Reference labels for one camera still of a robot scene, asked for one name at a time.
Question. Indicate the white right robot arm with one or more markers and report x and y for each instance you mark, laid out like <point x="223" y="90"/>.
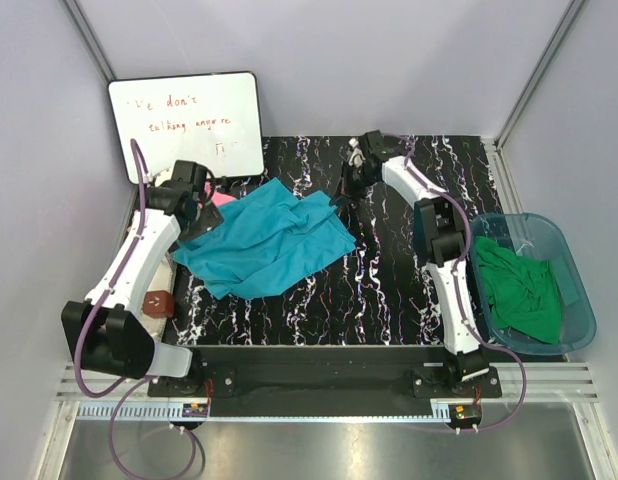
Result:
<point x="441" y="241"/>

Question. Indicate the teal t shirt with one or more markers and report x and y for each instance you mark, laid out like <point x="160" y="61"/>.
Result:
<point x="269" y="241"/>

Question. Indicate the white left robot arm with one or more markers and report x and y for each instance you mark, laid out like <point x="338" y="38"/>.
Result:
<point x="104" y="332"/>

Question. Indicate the brown cube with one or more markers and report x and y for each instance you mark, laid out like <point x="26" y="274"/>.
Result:
<point x="158" y="304"/>

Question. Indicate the green t shirt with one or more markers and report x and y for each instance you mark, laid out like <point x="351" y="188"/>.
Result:
<point x="522" y="292"/>

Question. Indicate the black white manual booklet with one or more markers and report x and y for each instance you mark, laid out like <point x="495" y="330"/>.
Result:
<point x="163" y="279"/>

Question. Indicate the aluminium frame rail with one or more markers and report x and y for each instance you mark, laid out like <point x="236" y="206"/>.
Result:
<point x="505" y="381"/>

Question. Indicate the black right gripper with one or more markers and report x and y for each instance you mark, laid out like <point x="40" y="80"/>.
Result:
<point x="345" y="187"/>

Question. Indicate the white dry erase board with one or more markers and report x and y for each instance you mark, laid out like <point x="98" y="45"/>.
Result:
<point x="211" y="119"/>

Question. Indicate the teal plastic basin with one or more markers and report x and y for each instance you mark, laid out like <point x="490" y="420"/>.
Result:
<point x="535" y="236"/>

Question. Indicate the pink folded t shirt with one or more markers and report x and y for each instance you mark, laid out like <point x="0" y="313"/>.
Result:
<point x="218" y="198"/>

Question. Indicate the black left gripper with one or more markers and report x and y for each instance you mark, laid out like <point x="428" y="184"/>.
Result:
<point x="210" y="219"/>

